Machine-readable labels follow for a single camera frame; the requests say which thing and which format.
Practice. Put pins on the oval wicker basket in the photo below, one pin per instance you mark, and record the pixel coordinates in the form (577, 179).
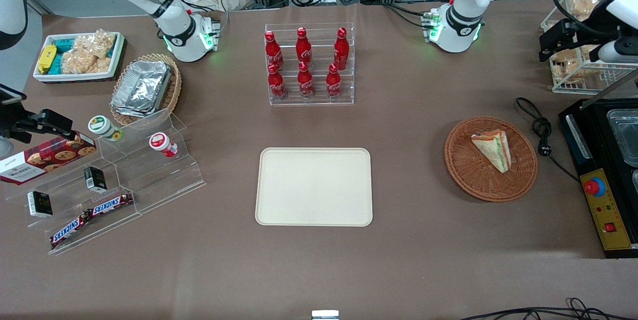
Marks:
(173, 91)

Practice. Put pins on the red rocker switch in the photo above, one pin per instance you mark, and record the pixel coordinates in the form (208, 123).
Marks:
(610, 227)

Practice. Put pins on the Snickers chocolate bar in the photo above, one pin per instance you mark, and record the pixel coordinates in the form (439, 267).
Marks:
(71, 230)
(110, 204)

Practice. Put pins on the teal snack packet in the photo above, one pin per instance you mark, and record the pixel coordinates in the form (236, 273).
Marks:
(64, 48)

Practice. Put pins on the small silver metal object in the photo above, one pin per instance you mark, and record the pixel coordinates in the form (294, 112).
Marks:
(325, 315)

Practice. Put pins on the green lid yogurt cup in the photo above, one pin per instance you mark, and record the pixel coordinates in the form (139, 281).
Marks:
(103, 127)

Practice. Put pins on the red cola bottle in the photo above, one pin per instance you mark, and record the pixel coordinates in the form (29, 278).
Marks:
(276, 83)
(273, 52)
(303, 48)
(341, 51)
(333, 82)
(305, 81)

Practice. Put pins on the clear bag of snacks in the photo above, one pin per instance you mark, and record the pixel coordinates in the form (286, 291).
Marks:
(568, 68)
(582, 7)

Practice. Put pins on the clear rice cracker bag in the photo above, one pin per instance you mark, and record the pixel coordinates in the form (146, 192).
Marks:
(89, 53)

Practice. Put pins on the clear plastic container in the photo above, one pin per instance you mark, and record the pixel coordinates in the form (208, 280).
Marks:
(625, 135)

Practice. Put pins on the wrapped triangle sandwich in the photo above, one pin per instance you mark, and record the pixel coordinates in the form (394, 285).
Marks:
(494, 150)

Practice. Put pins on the yellow snack packet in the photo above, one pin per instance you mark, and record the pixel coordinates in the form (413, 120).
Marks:
(47, 59)

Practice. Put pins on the red emergency stop button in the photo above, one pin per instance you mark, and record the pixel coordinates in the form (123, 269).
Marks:
(594, 187)

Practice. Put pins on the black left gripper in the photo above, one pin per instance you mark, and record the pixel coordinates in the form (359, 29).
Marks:
(584, 36)

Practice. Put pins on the small black box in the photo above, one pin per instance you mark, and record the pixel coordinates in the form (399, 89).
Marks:
(40, 204)
(94, 179)

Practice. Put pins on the clear acrylic step stand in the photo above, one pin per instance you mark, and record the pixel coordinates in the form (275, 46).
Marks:
(149, 180)

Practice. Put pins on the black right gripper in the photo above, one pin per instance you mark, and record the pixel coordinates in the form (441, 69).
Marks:
(15, 124)

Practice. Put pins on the red lid yogurt cup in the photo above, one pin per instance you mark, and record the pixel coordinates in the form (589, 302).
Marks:
(162, 143)

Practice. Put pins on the cream rectangular tray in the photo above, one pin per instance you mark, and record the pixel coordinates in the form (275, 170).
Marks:
(314, 188)

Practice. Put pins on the red tartan cookie box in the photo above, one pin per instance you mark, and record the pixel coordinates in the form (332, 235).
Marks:
(45, 159)

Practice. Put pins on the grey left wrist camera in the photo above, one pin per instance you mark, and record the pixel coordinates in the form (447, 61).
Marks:
(610, 53)

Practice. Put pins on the black machine with yellow panel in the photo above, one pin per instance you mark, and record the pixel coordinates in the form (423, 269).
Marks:
(580, 130)

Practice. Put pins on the round brown wicker basket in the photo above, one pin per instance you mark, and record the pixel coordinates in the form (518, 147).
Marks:
(466, 160)

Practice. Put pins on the clear acrylic bottle rack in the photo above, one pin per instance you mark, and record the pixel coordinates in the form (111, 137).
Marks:
(319, 101)

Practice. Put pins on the aluminium foil container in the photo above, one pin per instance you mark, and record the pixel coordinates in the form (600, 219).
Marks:
(142, 88)

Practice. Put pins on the white rectangular snack bin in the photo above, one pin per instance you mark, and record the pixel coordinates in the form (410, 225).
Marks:
(45, 77)

